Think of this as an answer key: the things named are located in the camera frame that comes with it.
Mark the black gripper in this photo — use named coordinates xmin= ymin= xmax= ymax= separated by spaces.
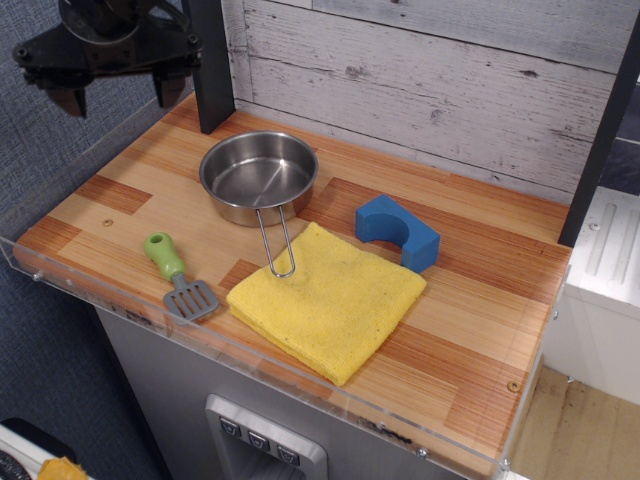
xmin=13 ymin=1 xmax=202 ymax=118

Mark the green handled grey toy spatula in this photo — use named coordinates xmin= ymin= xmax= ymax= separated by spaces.
xmin=143 ymin=232 xmax=219 ymax=322

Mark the clear acrylic table guard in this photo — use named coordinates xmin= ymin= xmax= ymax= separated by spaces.
xmin=1 ymin=98 xmax=570 ymax=479

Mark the blue arch shaped block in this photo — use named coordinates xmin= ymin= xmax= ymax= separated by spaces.
xmin=355 ymin=195 xmax=441 ymax=274

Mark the yellow folded cloth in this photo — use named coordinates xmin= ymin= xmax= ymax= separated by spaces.
xmin=227 ymin=222 xmax=426 ymax=386

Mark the grey toy cabinet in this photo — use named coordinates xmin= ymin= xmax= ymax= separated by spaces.
xmin=97 ymin=309 xmax=457 ymax=479

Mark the silver dispenser button panel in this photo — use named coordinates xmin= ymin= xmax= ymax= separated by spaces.
xmin=205 ymin=394 xmax=329 ymax=479

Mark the white side unit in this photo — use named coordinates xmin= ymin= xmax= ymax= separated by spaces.
xmin=542 ymin=187 xmax=639 ymax=404

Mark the stainless steel pot wire handle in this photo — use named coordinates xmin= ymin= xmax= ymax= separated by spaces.
xmin=199 ymin=130 xmax=319 ymax=278

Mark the dark right vertical post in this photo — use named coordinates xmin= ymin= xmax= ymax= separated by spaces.
xmin=557 ymin=15 xmax=639 ymax=247

